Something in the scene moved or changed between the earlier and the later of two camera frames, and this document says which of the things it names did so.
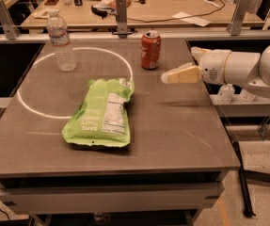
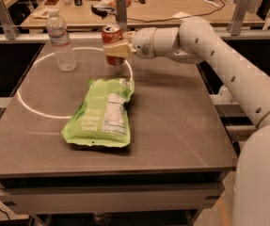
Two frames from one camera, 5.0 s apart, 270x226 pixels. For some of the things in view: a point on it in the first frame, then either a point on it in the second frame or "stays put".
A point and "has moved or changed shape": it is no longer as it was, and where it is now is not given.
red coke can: x=150 y=44 has moved or changed shape
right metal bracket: x=235 y=24 stays put
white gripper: x=213 y=66 -> x=143 y=43
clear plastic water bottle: x=57 y=31 stays put
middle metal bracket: x=121 y=17 stays put
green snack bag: x=102 y=119 stays put
